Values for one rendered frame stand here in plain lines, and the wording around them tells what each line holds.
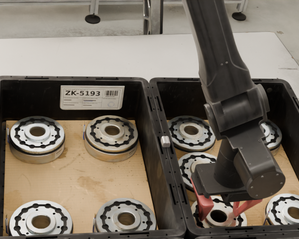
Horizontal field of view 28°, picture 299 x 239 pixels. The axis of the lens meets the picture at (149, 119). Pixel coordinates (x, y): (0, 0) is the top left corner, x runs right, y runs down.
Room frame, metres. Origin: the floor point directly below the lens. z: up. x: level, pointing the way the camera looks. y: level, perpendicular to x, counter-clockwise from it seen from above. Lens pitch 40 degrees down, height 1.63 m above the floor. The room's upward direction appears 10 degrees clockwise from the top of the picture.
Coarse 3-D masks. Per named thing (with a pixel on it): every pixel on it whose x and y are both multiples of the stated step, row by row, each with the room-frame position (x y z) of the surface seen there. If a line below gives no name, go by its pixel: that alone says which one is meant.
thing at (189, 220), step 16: (160, 80) 0.97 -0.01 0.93; (176, 80) 0.97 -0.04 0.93; (192, 80) 0.99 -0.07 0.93; (256, 80) 1.02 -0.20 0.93; (272, 80) 1.03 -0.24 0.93; (288, 96) 0.99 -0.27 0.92; (160, 112) 0.86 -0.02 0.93; (176, 160) 0.74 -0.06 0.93; (176, 176) 0.70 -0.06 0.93; (192, 224) 0.61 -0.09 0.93; (288, 224) 0.64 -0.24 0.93
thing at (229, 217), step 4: (216, 208) 0.71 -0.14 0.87; (220, 208) 0.71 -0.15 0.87; (224, 208) 0.71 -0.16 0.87; (224, 212) 0.70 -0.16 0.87; (228, 212) 0.70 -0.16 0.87; (208, 216) 0.69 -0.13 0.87; (228, 216) 0.69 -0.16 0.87; (232, 216) 0.70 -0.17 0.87; (208, 220) 0.68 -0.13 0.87; (212, 220) 0.68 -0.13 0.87; (228, 220) 0.69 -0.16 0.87; (232, 220) 0.69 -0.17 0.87; (212, 224) 0.67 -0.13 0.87; (216, 224) 0.67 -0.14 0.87; (220, 224) 0.67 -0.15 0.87; (224, 224) 0.68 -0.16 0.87; (228, 224) 0.68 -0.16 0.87
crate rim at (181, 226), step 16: (0, 80) 0.88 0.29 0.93; (16, 80) 0.89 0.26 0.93; (32, 80) 0.89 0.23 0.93; (48, 80) 0.90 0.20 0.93; (64, 80) 0.91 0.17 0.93; (80, 80) 0.92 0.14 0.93; (96, 80) 0.93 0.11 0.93; (112, 80) 0.94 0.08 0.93; (128, 80) 0.95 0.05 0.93; (144, 80) 0.96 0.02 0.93; (144, 96) 0.91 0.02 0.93; (160, 128) 0.82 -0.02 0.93; (160, 144) 0.78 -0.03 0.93; (160, 160) 0.74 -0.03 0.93; (176, 192) 0.67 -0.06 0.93; (176, 208) 0.63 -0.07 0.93; (176, 224) 0.60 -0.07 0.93
